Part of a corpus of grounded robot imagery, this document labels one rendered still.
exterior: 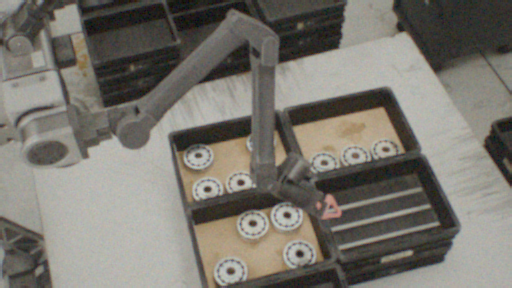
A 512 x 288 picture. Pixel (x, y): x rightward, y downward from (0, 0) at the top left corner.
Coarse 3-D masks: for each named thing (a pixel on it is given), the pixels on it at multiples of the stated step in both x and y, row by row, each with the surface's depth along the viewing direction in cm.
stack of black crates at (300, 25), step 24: (264, 0) 327; (288, 0) 327; (312, 0) 327; (336, 0) 322; (264, 24) 314; (288, 24) 311; (312, 24) 315; (336, 24) 320; (288, 48) 323; (312, 48) 330; (336, 48) 336
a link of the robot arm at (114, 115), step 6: (114, 108) 163; (126, 108) 164; (132, 108) 164; (108, 114) 160; (114, 114) 160; (120, 114) 161; (126, 114) 161; (132, 114) 161; (138, 114) 162; (108, 120) 159; (114, 120) 159; (114, 126) 160; (114, 132) 160
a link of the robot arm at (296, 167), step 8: (288, 160) 180; (296, 160) 179; (304, 160) 181; (280, 168) 181; (288, 168) 179; (296, 168) 179; (304, 168) 179; (280, 176) 179; (288, 176) 180; (296, 176) 180; (304, 176) 181; (264, 184) 176; (272, 184) 177; (280, 184) 178; (272, 192) 178
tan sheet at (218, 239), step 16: (272, 208) 219; (208, 224) 216; (224, 224) 216; (304, 224) 216; (208, 240) 212; (224, 240) 212; (240, 240) 212; (272, 240) 212; (288, 240) 212; (304, 240) 212; (208, 256) 209; (224, 256) 209; (240, 256) 209; (256, 256) 209; (272, 256) 209; (320, 256) 209; (208, 272) 206; (256, 272) 206; (272, 272) 206
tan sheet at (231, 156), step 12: (276, 132) 237; (216, 144) 234; (228, 144) 234; (240, 144) 234; (276, 144) 234; (180, 156) 231; (216, 156) 231; (228, 156) 231; (240, 156) 231; (276, 156) 231; (180, 168) 228; (216, 168) 228; (228, 168) 228; (240, 168) 228; (192, 180) 226
